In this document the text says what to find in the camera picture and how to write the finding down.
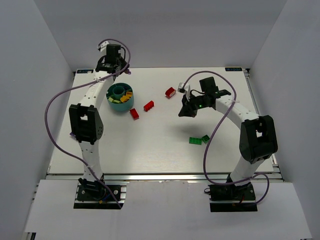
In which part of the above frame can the red arched lego brick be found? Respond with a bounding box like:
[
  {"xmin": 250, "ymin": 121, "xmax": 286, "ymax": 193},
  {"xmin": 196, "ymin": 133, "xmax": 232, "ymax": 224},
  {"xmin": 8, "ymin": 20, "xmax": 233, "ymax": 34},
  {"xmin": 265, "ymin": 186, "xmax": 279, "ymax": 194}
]
[{"xmin": 165, "ymin": 87, "xmax": 176, "ymax": 98}]

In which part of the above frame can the right table logo sticker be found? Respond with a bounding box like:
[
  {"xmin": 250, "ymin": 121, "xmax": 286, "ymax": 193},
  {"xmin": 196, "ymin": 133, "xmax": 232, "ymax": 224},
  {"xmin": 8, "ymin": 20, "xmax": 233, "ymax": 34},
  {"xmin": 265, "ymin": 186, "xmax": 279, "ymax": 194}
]
[{"xmin": 224, "ymin": 67, "xmax": 243, "ymax": 72}]

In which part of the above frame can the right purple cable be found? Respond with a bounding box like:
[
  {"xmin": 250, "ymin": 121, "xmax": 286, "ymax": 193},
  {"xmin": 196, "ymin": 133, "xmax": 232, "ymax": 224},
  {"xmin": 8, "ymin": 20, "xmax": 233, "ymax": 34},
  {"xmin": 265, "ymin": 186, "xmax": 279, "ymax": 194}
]
[{"xmin": 181, "ymin": 70, "xmax": 270, "ymax": 207}]

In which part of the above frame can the teal divided round container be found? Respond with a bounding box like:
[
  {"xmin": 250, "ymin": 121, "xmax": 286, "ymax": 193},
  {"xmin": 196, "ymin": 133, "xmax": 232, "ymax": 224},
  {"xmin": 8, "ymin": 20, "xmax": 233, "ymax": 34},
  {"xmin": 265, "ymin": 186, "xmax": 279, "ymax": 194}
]
[{"xmin": 106, "ymin": 82, "xmax": 134, "ymax": 112}]

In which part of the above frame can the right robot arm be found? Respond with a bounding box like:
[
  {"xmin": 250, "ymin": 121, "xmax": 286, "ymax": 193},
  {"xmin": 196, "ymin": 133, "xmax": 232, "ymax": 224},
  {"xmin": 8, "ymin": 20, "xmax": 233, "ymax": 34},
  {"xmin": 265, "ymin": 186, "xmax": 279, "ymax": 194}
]
[{"xmin": 178, "ymin": 77, "xmax": 278, "ymax": 187}]

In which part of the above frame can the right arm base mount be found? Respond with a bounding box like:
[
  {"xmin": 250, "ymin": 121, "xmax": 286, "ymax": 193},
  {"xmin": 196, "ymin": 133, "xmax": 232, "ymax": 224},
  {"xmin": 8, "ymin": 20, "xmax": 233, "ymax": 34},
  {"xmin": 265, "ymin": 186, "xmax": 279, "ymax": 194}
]
[{"xmin": 204, "ymin": 183, "xmax": 258, "ymax": 213}]

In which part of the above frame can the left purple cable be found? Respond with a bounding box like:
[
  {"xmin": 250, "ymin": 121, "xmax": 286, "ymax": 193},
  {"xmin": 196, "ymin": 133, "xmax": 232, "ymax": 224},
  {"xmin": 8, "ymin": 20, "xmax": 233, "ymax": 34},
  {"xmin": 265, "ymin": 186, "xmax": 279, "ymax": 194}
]
[{"xmin": 44, "ymin": 38, "xmax": 132, "ymax": 210}]

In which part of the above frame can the aluminium table rail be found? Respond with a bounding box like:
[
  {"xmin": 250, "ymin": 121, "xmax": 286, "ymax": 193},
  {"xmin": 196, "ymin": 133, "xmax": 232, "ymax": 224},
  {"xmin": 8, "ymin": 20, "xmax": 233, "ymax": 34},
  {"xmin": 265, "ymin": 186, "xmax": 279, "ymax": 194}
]
[
  {"xmin": 244, "ymin": 67, "xmax": 286, "ymax": 182},
  {"xmin": 46, "ymin": 171, "xmax": 233, "ymax": 183}
]

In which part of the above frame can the yellow long lego brick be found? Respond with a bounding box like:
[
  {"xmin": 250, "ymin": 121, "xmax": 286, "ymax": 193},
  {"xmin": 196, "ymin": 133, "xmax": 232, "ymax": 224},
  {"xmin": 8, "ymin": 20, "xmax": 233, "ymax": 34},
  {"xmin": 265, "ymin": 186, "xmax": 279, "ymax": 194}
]
[{"xmin": 126, "ymin": 91, "xmax": 133, "ymax": 98}]

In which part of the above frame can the aluminium front table rail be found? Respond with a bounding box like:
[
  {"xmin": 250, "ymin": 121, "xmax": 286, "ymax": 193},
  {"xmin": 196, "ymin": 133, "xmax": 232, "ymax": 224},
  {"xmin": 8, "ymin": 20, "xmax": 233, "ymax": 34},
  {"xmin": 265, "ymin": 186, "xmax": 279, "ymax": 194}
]
[{"xmin": 46, "ymin": 171, "xmax": 233, "ymax": 183}]

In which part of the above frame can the red long lego brick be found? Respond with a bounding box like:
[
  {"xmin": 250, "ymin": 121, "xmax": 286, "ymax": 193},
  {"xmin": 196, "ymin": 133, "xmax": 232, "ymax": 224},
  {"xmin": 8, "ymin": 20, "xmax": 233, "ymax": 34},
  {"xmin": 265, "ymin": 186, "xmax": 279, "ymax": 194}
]
[{"xmin": 143, "ymin": 100, "xmax": 155, "ymax": 112}]

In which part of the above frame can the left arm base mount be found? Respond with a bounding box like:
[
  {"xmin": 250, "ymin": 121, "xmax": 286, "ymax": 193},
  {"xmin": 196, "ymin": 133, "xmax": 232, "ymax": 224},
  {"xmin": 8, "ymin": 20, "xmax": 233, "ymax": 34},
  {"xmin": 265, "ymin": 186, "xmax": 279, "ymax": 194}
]
[{"xmin": 73, "ymin": 184, "xmax": 127, "ymax": 210}]

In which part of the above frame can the purple patterned lego brick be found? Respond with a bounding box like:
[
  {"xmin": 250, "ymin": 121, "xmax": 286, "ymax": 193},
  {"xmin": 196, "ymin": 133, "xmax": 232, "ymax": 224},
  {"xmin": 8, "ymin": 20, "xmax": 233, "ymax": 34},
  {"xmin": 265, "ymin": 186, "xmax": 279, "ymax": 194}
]
[{"xmin": 124, "ymin": 69, "xmax": 132, "ymax": 75}]

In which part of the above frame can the green flat lego plate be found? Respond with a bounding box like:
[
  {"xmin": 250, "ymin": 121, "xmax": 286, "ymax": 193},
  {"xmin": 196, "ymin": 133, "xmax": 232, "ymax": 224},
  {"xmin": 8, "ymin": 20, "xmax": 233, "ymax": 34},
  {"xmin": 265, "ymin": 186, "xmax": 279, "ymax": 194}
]
[{"xmin": 189, "ymin": 137, "xmax": 202, "ymax": 145}]

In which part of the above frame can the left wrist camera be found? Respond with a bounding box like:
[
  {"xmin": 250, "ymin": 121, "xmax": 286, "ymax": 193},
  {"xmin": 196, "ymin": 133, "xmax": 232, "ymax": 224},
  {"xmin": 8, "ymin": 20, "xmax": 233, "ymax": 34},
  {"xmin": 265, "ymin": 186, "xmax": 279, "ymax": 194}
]
[{"xmin": 97, "ymin": 41, "xmax": 109, "ymax": 53}]

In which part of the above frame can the orange square lego brick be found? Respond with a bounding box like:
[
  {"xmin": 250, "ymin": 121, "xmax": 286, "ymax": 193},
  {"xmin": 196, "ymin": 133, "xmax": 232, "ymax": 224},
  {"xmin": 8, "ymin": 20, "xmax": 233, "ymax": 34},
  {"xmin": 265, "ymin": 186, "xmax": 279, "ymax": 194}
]
[{"xmin": 120, "ymin": 95, "xmax": 131, "ymax": 103}]

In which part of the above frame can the green small lego brick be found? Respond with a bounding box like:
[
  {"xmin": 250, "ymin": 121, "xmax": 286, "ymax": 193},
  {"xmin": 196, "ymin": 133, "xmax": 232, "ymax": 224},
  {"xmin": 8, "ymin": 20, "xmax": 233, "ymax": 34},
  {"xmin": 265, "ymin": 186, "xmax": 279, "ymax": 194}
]
[{"xmin": 201, "ymin": 134, "xmax": 210, "ymax": 144}]

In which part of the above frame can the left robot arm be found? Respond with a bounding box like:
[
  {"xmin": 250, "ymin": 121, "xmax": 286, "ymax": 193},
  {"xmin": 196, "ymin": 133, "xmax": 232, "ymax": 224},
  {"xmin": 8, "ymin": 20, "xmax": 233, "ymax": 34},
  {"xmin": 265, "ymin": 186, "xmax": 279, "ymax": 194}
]
[{"xmin": 68, "ymin": 41, "xmax": 127, "ymax": 188}]

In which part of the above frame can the aluminium right table rail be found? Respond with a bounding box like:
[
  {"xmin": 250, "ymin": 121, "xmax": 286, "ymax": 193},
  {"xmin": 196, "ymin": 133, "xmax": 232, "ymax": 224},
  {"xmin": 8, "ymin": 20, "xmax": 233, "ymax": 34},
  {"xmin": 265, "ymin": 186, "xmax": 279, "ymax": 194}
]
[{"xmin": 244, "ymin": 67, "xmax": 286, "ymax": 182}]

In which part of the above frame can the purple cable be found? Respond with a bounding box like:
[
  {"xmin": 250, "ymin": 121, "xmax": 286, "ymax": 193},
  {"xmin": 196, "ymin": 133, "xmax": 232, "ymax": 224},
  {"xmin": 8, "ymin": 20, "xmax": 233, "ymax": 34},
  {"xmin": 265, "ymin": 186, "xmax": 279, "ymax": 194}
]
[
  {"xmin": 44, "ymin": 38, "xmax": 132, "ymax": 210},
  {"xmin": 181, "ymin": 70, "xmax": 270, "ymax": 207}
]

